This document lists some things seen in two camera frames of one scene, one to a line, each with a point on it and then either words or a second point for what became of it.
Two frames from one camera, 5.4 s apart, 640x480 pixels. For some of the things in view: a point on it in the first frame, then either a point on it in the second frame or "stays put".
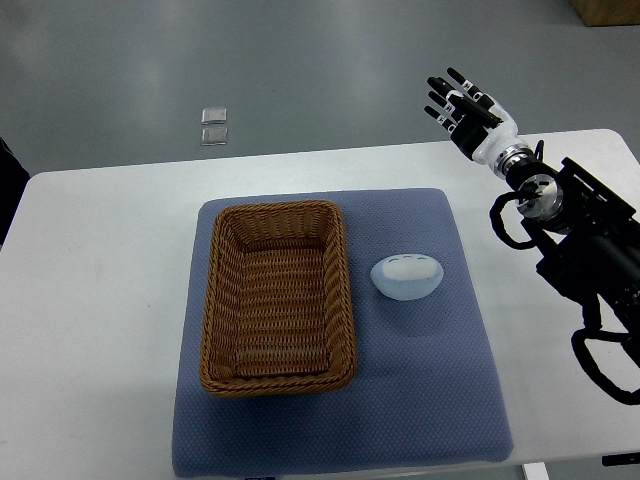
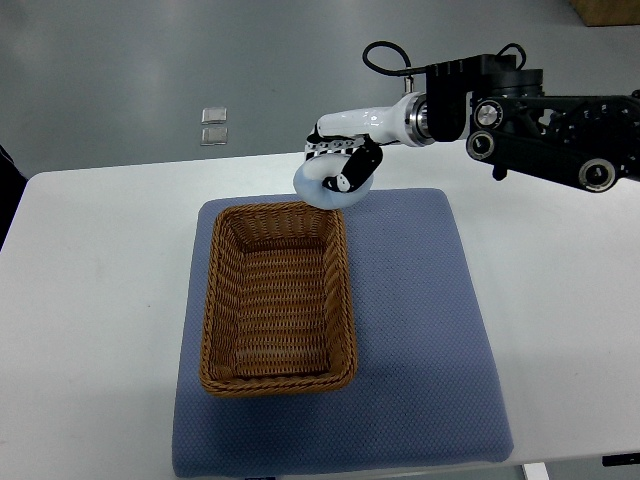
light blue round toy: [407, 277] to [309, 178]
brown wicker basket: [278, 315] stays put
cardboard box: [596, 13] stays put
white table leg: [536, 471] stays put
